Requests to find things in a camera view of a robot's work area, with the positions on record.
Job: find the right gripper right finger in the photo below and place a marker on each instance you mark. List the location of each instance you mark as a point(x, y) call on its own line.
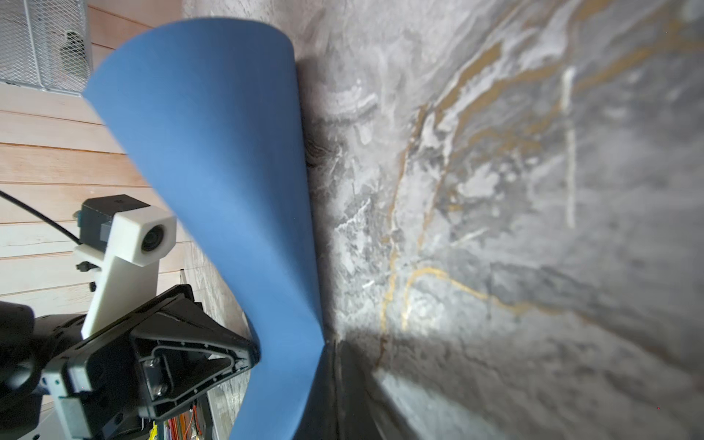
point(354, 417)

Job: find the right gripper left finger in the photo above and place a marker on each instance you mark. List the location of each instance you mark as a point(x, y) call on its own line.
point(319, 420)

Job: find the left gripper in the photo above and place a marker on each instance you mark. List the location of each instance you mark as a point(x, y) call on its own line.
point(147, 367)

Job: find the blue paper sheet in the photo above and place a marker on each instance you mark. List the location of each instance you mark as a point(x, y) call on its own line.
point(209, 111)

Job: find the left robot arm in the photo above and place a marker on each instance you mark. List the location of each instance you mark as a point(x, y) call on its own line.
point(28, 344)

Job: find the white wire shelf rack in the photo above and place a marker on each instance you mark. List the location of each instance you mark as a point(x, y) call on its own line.
point(46, 45)

